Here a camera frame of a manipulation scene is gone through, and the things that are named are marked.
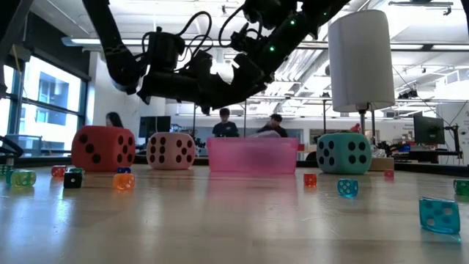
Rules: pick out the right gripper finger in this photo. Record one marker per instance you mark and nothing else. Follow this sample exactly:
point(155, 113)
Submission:
point(240, 97)

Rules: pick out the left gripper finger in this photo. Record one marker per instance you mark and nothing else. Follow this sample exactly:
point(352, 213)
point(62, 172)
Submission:
point(212, 100)

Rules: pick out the large pink foam die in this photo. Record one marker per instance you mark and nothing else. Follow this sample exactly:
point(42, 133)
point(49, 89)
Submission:
point(171, 151)

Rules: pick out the large red foam die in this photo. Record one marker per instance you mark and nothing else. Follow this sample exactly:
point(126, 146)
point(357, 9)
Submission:
point(102, 148)

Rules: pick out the small dark blue die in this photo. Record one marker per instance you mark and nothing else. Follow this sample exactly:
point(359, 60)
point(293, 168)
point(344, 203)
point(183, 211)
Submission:
point(124, 170)

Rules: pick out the small red-orange translucent die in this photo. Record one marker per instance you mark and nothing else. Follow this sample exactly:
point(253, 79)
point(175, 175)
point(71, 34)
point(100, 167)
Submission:
point(310, 179)

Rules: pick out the large teal foam die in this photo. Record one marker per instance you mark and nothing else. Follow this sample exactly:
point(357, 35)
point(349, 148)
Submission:
point(344, 154)

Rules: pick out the small black die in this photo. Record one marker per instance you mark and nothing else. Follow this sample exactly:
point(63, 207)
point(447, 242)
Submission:
point(72, 180)

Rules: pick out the small cyan translucent die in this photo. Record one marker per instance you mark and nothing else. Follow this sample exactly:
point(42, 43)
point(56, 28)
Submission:
point(439, 216)
point(347, 187)

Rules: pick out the small red translucent die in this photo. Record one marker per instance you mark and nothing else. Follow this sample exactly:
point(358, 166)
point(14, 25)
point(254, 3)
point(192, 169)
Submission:
point(58, 171)

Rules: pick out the small pink-red translucent die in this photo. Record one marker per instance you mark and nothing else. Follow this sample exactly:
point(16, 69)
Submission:
point(389, 174)

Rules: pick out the small yellow-green translucent die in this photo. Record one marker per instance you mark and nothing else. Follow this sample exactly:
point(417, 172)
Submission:
point(23, 179)

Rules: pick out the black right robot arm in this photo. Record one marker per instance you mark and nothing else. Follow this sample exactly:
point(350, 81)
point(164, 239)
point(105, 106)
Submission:
point(293, 33)

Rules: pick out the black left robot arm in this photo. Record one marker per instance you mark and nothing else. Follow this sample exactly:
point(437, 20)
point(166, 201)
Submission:
point(117, 55)

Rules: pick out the person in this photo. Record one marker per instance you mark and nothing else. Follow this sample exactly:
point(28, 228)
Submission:
point(114, 120)
point(275, 127)
point(225, 127)

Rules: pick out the black computer monitor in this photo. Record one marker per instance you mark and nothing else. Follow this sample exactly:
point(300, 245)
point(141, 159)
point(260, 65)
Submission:
point(154, 126)
point(428, 130)

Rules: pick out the pink translucent plastic bin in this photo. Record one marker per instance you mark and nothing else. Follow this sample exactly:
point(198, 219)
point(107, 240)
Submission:
point(253, 155)

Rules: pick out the black office chair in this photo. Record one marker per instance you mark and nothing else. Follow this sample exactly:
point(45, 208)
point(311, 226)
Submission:
point(310, 157)

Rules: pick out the small orange translucent die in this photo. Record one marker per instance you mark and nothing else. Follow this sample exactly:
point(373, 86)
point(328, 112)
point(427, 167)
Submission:
point(124, 182)

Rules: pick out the white shade table lamp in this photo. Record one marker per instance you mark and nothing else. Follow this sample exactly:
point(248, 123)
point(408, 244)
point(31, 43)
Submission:
point(361, 58)

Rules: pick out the background office desk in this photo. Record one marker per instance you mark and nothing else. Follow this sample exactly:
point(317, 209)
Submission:
point(425, 151)

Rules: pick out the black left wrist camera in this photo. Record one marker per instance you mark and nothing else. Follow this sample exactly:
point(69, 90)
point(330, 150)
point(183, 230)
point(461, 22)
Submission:
point(165, 51)

